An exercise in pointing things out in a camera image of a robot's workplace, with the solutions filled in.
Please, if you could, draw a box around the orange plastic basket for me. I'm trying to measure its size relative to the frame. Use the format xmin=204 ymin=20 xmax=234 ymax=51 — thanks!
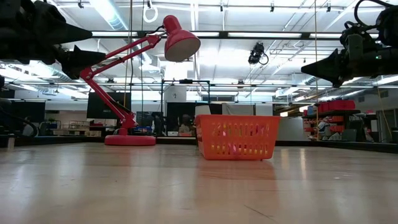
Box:
xmin=193 ymin=114 xmax=281 ymax=161

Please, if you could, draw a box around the person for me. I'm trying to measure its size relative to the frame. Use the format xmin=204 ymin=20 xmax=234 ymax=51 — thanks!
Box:
xmin=21 ymin=116 xmax=39 ymax=138
xmin=178 ymin=114 xmax=195 ymax=134

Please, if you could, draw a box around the white hanging ring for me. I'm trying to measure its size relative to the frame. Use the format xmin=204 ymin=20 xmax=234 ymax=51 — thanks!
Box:
xmin=142 ymin=5 xmax=159 ymax=24

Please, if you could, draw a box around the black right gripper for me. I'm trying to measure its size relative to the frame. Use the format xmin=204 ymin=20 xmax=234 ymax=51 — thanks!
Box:
xmin=300 ymin=46 xmax=398 ymax=88

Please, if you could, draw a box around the grey cabinet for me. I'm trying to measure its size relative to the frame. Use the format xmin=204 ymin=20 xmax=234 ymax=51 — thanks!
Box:
xmin=276 ymin=116 xmax=305 ymax=141

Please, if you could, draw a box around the black overhead camera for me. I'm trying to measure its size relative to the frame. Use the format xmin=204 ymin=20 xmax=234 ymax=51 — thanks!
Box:
xmin=248 ymin=42 xmax=269 ymax=66

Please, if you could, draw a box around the red desk lamp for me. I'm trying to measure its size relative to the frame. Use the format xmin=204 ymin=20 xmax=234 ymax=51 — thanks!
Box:
xmin=80 ymin=14 xmax=201 ymax=147

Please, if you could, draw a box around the white panel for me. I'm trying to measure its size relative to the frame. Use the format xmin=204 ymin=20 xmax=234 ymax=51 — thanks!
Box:
xmin=222 ymin=103 xmax=274 ymax=116

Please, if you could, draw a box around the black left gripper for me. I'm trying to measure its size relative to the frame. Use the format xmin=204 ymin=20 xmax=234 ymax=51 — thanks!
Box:
xmin=9 ymin=0 xmax=106 ymax=80

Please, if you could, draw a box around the white numbered pillar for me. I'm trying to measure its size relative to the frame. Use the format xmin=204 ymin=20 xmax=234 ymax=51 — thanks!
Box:
xmin=164 ymin=86 xmax=187 ymax=103

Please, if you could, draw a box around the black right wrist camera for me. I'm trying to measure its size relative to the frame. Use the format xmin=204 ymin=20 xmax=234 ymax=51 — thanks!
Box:
xmin=339 ymin=21 xmax=376 ymax=52

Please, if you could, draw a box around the black storage shelf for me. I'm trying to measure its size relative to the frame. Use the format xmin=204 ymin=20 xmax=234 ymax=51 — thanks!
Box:
xmin=302 ymin=99 xmax=362 ymax=141

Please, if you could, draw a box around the black monitor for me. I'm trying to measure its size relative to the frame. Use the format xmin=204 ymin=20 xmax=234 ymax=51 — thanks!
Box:
xmin=166 ymin=101 xmax=223 ymax=136
xmin=86 ymin=91 xmax=132 ymax=119
xmin=11 ymin=101 xmax=46 ymax=124

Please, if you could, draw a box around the black overhead crossbar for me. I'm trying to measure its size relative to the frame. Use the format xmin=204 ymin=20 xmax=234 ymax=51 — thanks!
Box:
xmin=90 ymin=30 xmax=398 ymax=40

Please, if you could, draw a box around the black aluminium table frame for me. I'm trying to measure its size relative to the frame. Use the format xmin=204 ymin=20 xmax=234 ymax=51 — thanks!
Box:
xmin=0 ymin=134 xmax=398 ymax=154

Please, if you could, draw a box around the black metal stand frame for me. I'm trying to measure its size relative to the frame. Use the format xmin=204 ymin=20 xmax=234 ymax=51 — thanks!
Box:
xmin=160 ymin=78 xmax=211 ymax=105

